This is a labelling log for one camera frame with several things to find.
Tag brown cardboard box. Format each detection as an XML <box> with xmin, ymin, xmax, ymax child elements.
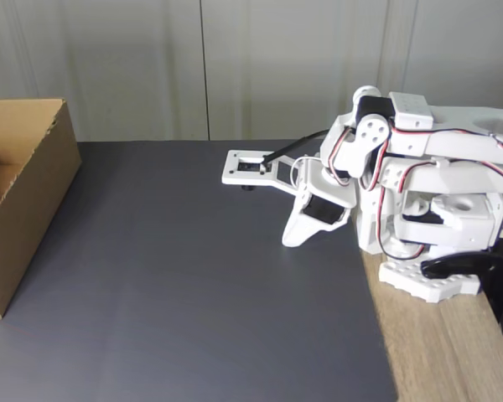
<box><xmin>0</xmin><ymin>98</ymin><xmax>82</xmax><ymax>322</ymax></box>

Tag black camera cable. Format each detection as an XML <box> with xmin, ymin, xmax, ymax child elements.
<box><xmin>260</xmin><ymin>129</ymin><xmax>330</xmax><ymax>165</ymax></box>

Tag white panelled cabinet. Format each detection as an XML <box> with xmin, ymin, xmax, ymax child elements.
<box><xmin>0</xmin><ymin>0</ymin><xmax>503</xmax><ymax>143</ymax></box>

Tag black table clamp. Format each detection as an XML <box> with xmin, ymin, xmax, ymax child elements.
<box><xmin>420</xmin><ymin>250</ymin><xmax>503</xmax><ymax>323</ymax></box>

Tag dark grey table mat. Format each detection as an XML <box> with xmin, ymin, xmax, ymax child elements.
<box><xmin>0</xmin><ymin>140</ymin><xmax>399</xmax><ymax>402</ymax></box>

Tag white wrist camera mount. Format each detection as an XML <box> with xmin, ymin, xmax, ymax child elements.
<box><xmin>220</xmin><ymin>149</ymin><xmax>307</xmax><ymax>194</ymax></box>

